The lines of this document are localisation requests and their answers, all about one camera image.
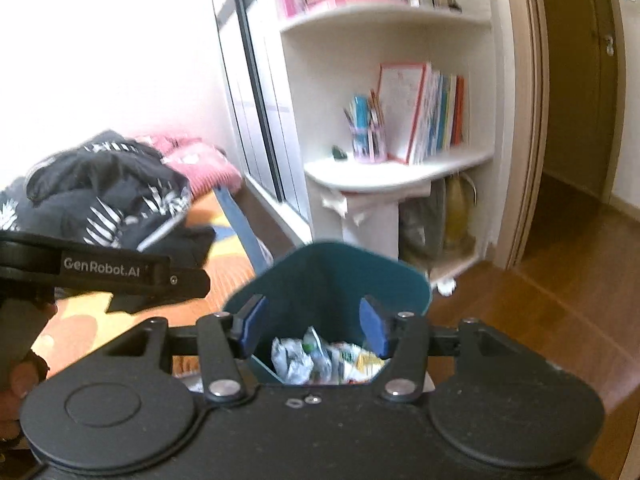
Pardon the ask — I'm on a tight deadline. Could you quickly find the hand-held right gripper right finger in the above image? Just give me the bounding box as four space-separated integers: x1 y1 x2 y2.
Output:
359 295 536 403

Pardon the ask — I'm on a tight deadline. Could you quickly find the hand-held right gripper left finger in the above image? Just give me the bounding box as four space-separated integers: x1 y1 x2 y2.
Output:
102 294 267 403

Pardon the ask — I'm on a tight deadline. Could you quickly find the colourful snack wrapper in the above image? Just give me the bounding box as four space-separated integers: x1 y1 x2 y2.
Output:
305 327 388 386

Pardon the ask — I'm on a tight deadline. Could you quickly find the white wrapper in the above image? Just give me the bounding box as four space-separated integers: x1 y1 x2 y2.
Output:
270 337 321 386

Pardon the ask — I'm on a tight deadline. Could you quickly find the teal trash bin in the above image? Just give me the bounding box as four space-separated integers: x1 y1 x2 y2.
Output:
222 241 433 387

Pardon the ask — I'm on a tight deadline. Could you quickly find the person's left hand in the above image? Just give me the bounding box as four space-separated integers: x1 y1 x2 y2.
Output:
0 351 51 441

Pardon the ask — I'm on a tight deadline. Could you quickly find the bed with orange floral bedspread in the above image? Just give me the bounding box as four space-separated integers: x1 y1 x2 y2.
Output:
30 187 273 396

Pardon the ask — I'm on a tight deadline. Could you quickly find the black leaf-print quilt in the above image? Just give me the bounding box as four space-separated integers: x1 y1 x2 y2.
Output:
0 130 193 261

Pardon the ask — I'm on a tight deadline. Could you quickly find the grey bag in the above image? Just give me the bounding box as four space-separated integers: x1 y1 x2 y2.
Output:
399 180 447 266

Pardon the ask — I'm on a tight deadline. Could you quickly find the yellow bag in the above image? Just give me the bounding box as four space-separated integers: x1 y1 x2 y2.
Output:
444 172 476 251

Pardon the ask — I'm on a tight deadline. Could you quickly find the pink ribbed blanket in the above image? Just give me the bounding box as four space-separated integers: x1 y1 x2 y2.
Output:
135 134 242 196

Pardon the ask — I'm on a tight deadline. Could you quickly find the pink pen holder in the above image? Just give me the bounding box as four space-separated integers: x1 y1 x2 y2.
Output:
342 91 388 163

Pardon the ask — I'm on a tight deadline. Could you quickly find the row of books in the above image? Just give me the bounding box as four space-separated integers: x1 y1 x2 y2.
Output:
410 67 466 166

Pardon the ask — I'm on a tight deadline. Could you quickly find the white sliding wardrobe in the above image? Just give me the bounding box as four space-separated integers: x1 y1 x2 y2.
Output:
205 0 313 233

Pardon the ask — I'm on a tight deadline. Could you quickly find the white corner shelf unit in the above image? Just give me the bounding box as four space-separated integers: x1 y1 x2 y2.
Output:
272 0 506 286

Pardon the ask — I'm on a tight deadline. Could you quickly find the brown wooden door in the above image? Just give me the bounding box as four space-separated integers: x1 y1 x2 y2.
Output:
540 0 626 201

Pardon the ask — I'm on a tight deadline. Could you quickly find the wooden door frame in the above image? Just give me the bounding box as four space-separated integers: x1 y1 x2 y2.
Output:
500 0 551 271

